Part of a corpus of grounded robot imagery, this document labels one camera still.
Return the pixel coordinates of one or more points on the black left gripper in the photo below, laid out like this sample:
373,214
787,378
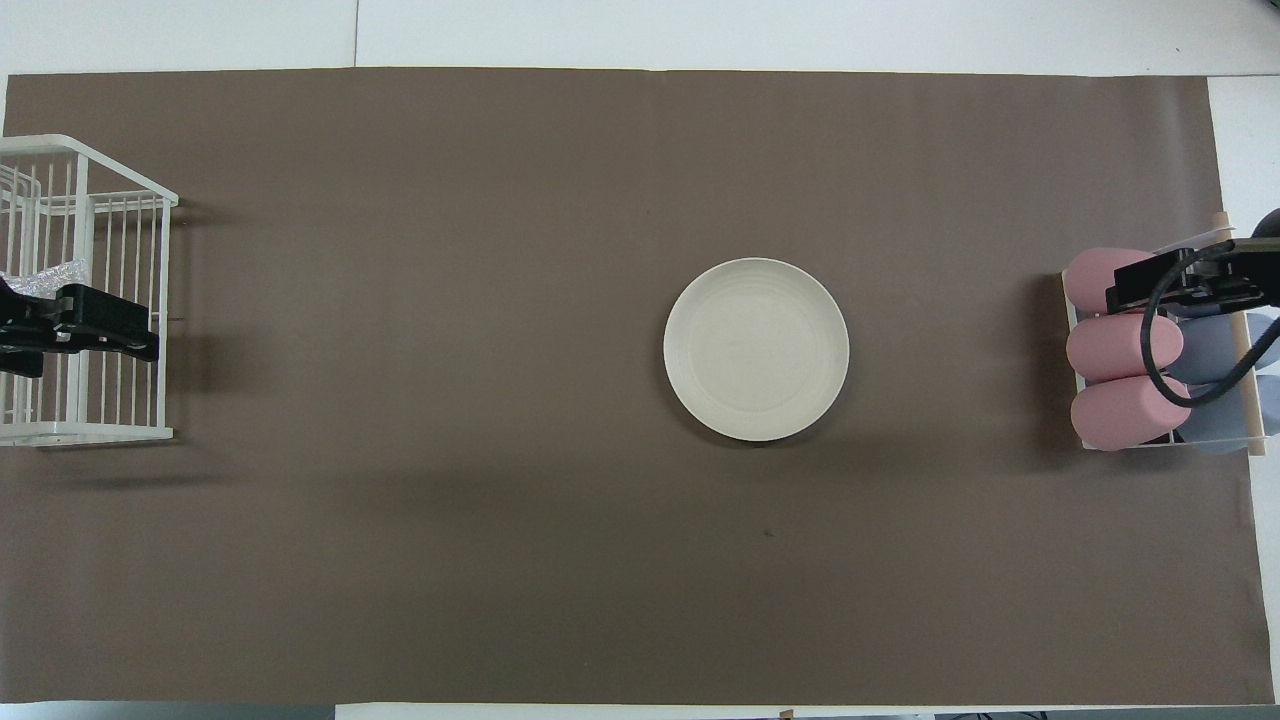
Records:
25,322

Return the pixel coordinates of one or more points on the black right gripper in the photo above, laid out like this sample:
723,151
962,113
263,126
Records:
1235,275

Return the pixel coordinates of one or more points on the clear plastic bag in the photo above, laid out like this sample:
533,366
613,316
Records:
45,278

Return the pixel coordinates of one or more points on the cream round plate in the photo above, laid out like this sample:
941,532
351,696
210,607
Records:
756,350

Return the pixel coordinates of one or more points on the pink plastic cup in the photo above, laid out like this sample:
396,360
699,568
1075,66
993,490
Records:
1110,348
1085,280
1120,412

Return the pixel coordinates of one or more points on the blue plastic cup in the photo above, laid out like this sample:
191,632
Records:
1215,345
1215,425

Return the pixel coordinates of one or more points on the brown table mat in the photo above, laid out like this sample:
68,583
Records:
500,400

